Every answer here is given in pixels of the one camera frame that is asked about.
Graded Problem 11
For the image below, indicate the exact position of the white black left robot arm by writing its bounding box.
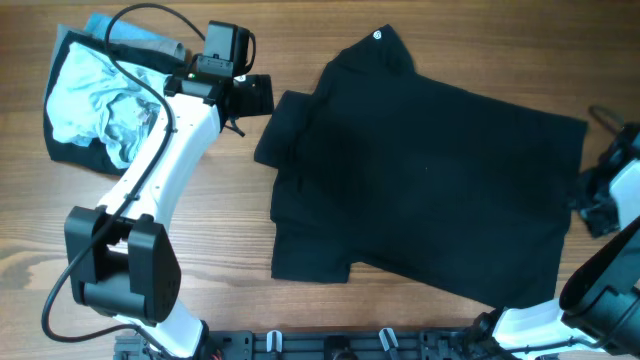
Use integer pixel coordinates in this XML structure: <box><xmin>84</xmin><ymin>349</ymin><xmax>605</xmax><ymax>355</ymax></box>
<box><xmin>64</xmin><ymin>75</ymin><xmax>274</xmax><ymax>359</ymax></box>

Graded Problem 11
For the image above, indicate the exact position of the black t-shirt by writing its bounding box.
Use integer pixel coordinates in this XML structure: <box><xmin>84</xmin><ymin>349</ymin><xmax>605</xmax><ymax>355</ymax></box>
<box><xmin>254</xmin><ymin>26</ymin><xmax>587</xmax><ymax>308</ymax></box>

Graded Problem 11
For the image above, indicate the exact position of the blue folded garment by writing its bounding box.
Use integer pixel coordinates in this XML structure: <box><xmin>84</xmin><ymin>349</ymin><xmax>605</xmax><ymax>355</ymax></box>
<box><xmin>84</xmin><ymin>13</ymin><xmax>163</xmax><ymax>40</ymax></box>

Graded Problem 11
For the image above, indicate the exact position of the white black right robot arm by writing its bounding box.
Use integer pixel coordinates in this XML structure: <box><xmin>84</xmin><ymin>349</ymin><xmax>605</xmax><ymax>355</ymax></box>
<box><xmin>485</xmin><ymin>123</ymin><xmax>639</xmax><ymax>359</ymax></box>

